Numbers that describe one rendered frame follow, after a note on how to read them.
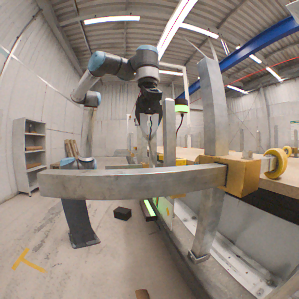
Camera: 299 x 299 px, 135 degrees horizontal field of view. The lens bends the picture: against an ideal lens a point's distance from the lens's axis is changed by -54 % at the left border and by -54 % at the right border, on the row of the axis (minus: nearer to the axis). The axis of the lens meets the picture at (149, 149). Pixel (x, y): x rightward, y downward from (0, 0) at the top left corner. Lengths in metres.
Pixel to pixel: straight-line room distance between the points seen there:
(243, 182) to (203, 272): 0.25
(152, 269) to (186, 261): 0.84
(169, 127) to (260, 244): 0.52
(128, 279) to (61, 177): 1.05
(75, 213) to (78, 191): 1.11
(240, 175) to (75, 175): 0.20
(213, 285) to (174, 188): 0.26
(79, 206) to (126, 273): 0.70
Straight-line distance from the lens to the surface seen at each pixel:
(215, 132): 0.23
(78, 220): 1.30
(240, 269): 0.49
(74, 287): 1.18
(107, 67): 0.55
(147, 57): 0.51
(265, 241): 0.48
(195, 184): 0.17
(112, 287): 1.12
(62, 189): 0.16
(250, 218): 0.48
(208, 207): 0.27
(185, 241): 0.43
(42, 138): 3.59
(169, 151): 0.46
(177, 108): 0.48
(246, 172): 0.19
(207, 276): 0.35
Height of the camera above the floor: 0.99
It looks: 3 degrees down
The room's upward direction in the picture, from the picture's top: 1 degrees counter-clockwise
